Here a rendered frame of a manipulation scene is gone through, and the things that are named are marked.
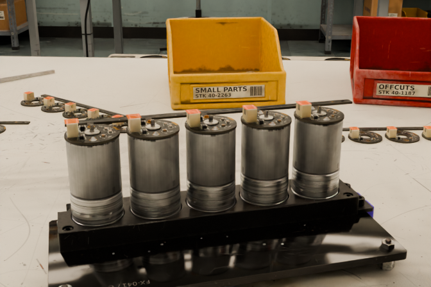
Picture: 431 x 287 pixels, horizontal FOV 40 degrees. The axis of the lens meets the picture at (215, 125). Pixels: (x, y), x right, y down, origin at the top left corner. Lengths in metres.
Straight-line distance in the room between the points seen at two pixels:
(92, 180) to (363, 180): 0.18
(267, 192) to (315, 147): 0.03
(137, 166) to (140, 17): 4.49
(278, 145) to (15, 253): 0.14
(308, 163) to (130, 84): 0.32
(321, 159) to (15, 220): 0.17
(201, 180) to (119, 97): 0.28
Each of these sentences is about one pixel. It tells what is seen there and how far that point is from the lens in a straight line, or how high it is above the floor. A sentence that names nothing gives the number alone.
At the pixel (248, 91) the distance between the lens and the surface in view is 0.51.
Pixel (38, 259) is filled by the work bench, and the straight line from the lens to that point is 0.30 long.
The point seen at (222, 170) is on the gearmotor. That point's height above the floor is 0.79.
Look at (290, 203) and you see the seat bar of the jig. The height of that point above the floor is 0.77.
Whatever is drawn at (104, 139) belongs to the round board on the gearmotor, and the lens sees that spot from 0.27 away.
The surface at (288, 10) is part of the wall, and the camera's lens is 4.67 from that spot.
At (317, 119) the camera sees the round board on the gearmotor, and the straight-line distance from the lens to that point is 0.29.
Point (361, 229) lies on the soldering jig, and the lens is 0.30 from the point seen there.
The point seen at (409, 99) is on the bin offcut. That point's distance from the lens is 0.54.
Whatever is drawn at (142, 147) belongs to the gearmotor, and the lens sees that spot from 0.27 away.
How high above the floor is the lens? 0.91
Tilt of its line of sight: 19 degrees down
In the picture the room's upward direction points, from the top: straight up
